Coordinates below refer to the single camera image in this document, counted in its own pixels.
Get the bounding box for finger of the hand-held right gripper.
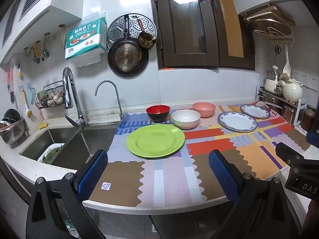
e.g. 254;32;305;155
275;142;306;170
306;127;319;152

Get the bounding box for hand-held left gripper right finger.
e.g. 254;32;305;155
209;149;309;239

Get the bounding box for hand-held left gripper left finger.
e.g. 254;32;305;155
26;149;109;239

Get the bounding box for blue floral white plate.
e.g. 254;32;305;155
240;104;271;119
218;112;258;132

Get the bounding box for pink bowl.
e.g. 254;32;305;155
192;102;216;118

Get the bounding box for red bowl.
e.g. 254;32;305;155
146;105;171;123

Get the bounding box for dish rack with bowls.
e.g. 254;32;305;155
0;109;25;145

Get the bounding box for glass jar of sauce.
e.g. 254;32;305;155
301;105;317;131

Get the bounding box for stainless steel sink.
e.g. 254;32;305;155
19;127;119;172

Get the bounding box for metal corner shelf rack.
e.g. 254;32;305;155
257;82;309;127

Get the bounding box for stainless steel pot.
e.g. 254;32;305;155
283;105;299;125
262;95;283;115

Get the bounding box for green leafy vegetables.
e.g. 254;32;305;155
43;147;61;163

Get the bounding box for colourful patchwork mat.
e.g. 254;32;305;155
88;102;312;207

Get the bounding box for white colander basket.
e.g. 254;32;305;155
37;143;66;165

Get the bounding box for cream ceramic pot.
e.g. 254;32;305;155
278;73;304;103

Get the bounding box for white bowl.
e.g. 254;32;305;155
171;110;201;130

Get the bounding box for green plate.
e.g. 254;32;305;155
126;125;185;158

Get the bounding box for white pot with glass lid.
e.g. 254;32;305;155
264;65;285;92

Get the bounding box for thin gooseneck faucet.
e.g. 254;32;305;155
95;80;124;121

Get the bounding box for white plastic ladle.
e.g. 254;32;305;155
282;46;291;74

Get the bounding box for tall chrome kitchen faucet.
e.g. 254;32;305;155
62;67;88;130

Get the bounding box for white dish brush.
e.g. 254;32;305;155
21;89;33;117

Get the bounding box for paper towel pack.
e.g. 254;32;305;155
65;17;108;67

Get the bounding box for small brass saucepan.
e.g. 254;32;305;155
137;17;157;49

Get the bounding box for round metal steamer tray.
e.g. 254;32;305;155
107;13;157;49

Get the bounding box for white wall outlet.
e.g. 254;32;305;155
306;73;319;91
291;69;307;84

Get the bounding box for black wire basket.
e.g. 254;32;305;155
35;80;66;109

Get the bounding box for brass wall water valves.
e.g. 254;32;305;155
24;32;50;64

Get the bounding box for dark brown window frame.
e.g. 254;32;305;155
150;0;256;71

